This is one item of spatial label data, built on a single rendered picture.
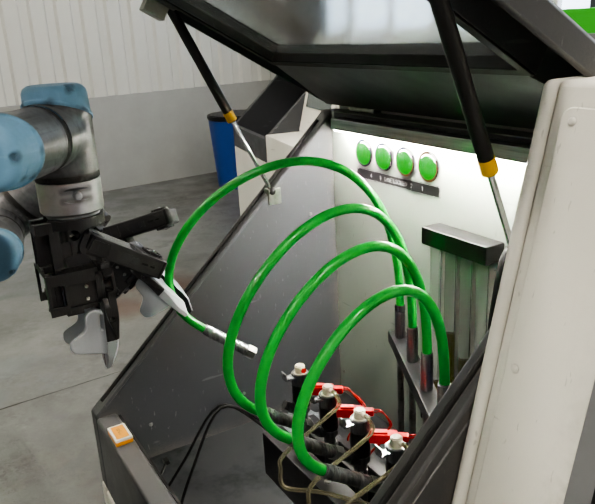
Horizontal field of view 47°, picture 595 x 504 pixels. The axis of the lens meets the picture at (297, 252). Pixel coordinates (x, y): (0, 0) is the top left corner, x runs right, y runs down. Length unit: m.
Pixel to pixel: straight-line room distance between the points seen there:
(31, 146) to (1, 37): 6.76
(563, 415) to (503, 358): 0.09
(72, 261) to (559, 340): 0.56
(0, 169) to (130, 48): 7.14
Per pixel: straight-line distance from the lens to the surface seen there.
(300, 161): 1.05
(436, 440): 0.80
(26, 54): 7.53
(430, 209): 1.18
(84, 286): 0.87
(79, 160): 0.83
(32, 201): 1.14
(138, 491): 1.15
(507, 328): 0.76
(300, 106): 4.35
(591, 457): 0.71
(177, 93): 7.99
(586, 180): 0.70
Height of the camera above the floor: 1.61
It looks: 18 degrees down
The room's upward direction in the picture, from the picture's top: 3 degrees counter-clockwise
